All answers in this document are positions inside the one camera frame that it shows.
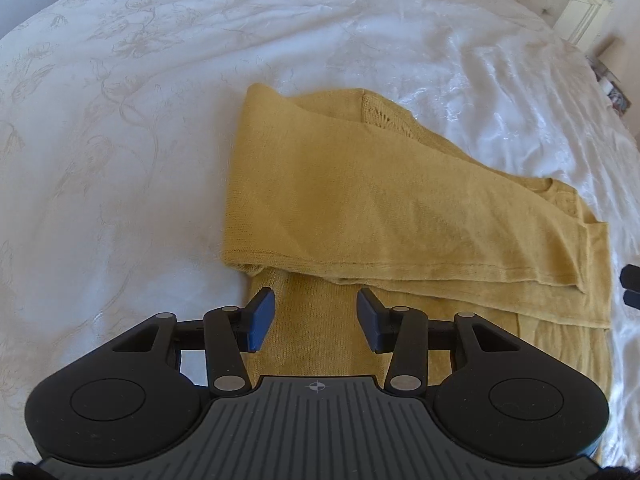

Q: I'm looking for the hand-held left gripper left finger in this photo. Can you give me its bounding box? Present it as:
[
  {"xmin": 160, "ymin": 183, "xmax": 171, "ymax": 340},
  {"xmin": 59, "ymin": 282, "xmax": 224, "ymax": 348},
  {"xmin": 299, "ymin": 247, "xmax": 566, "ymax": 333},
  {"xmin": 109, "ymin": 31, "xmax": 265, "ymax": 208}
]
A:
[{"xmin": 112, "ymin": 287, "xmax": 276, "ymax": 396}]

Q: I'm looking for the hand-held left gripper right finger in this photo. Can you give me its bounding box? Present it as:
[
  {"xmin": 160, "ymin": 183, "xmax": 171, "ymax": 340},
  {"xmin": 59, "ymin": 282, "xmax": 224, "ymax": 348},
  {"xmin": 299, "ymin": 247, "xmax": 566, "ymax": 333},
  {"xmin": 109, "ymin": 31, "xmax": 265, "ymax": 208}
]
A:
[{"xmin": 356, "ymin": 287, "xmax": 523, "ymax": 394}]

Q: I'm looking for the yellow knit sweater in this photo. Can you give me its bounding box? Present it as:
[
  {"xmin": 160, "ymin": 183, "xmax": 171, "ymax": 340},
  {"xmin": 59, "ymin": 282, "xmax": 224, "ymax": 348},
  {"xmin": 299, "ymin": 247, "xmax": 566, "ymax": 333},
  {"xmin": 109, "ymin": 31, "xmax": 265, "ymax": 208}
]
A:
[{"xmin": 220, "ymin": 82, "xmax": 615, "ymax": 390}]

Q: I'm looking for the cluttered wooden bedside table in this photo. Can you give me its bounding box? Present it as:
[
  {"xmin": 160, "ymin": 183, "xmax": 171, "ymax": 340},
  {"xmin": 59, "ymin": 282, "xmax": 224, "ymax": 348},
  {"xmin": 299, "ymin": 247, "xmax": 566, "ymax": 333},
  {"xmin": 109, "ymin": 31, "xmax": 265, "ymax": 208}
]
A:
[{"xmin": 586, "ymin": 35, "xmax": 635, "ymax": 118}]

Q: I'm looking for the white embroidered bedspread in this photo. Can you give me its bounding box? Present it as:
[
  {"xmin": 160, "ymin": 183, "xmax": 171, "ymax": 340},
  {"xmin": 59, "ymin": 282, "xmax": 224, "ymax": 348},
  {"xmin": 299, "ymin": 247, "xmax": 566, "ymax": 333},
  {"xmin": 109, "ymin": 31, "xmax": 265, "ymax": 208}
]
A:
[{"xmin": 0, "ymin": 0, "xmax": 640, "ymax": 466}]

